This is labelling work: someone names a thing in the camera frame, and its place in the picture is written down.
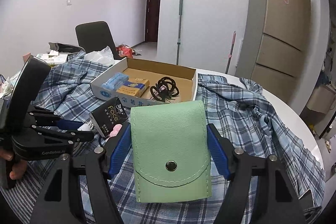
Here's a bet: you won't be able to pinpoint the pink mop handle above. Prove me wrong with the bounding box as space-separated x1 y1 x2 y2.
224 31 237 75

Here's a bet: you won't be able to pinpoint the red bag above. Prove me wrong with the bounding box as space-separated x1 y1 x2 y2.
115 44 142 57

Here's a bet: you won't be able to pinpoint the black hair claw clip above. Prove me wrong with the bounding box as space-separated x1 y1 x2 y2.
149 76 180 103

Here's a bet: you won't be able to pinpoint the black tissue pack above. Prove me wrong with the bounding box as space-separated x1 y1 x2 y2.
89 96 130 137

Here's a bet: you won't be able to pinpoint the cardboard box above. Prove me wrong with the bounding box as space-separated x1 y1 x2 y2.
90 57 198 109

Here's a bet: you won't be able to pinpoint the green leather pouch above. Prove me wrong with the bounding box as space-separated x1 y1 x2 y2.
130 100 213 203

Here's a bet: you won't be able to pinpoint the blue plaid shirt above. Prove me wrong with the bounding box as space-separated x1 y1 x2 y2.
0 52 326 224

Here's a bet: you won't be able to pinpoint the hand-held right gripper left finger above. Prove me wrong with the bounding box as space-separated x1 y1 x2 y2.
29 122 132 224

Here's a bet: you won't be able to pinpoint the gold cigarette pack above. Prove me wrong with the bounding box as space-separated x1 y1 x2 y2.
116 77 150 97

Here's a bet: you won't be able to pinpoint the blue tissue pack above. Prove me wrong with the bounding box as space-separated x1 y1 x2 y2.
101 72 130 91

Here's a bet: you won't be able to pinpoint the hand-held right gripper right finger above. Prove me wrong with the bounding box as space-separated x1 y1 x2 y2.
206 123 307 224

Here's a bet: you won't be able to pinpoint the person's left hand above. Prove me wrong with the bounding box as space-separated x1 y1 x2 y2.
0 148 28 180

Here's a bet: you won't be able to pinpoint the grey bag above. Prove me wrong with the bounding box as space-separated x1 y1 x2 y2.
48 42 86 54

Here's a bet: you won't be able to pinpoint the beige cabinet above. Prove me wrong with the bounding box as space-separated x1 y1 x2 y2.
306 83 332 114

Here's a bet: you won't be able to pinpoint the black office chair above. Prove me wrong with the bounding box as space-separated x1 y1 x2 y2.
75 21 117 61

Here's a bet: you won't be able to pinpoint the clear plastic bag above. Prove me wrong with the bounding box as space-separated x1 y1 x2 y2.
83 46 116 67

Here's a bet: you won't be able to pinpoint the grey mop handle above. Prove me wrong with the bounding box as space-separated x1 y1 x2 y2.
175 0 184 66

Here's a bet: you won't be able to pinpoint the gold refrigerator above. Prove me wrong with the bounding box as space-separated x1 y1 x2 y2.
234 0 312 86

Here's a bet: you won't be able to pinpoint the small pink plush toy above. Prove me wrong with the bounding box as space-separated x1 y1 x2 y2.
109 123 124 138

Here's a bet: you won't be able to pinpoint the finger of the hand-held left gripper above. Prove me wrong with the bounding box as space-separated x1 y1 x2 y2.
28 104 84 131
31 125 95 146

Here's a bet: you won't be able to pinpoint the dark wooden door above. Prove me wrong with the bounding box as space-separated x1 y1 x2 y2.
144 0 163 43

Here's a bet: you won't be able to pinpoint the white tissue pack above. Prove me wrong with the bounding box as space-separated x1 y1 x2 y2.
37 52 69 66

